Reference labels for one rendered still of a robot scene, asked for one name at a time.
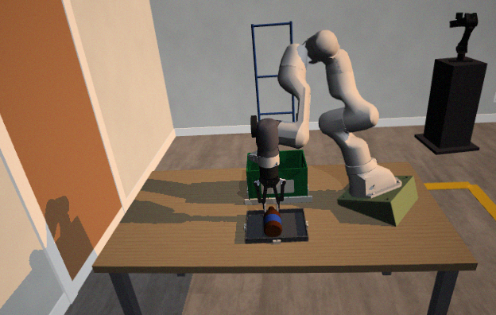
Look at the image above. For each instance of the green plastic crate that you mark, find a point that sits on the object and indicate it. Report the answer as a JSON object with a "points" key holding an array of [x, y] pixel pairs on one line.
{"points": [[292, 167]]}

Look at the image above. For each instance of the brown bottle with blue label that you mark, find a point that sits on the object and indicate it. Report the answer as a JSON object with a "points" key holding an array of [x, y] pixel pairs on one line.
{"points": [[272, 222]]}

